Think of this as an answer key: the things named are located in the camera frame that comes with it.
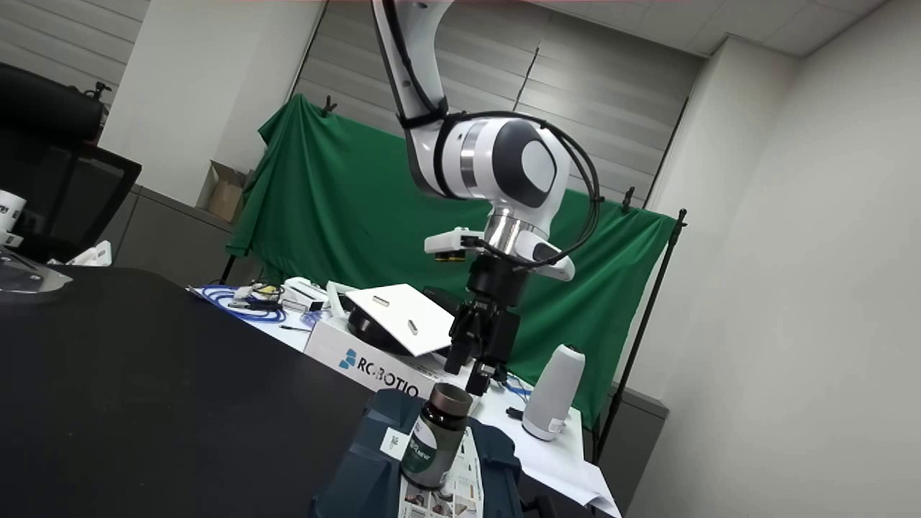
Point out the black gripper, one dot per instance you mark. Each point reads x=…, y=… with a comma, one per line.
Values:
x=490, y=288

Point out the dark green bottle beige cap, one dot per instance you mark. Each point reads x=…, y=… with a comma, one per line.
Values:
x=431, y=449

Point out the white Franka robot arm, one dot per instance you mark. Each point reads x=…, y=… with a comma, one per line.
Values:
x=508, y=161

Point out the small white box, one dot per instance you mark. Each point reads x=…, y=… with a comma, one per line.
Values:
x=303, y=292

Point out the brown cardboard box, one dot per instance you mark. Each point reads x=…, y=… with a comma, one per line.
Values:
x=224, y=194

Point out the small black object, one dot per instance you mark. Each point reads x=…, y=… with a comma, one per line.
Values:
x=515, y=413

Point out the white flat panel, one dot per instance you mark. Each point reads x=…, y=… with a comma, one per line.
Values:
x=403, y=318

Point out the black device under panel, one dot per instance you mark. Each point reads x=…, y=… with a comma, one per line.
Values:
x=369, y=328

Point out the white Robotiq carton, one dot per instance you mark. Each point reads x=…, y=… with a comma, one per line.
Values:
x=362, y=360

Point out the white printed leaflet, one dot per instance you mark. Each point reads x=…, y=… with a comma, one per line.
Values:
x=464, y=485

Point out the white table sheet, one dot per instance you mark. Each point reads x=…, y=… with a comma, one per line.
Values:
x=564, y=461

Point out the blue plastic tray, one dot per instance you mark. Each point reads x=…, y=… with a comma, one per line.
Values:
x=361, y=469

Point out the black backdrop stand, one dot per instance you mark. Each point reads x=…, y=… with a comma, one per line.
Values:
x=651, y=305

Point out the green backdrop cloth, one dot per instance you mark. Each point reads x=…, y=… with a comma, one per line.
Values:
x=333, y=212

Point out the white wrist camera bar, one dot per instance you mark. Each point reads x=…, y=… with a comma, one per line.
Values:
x=449, y=242

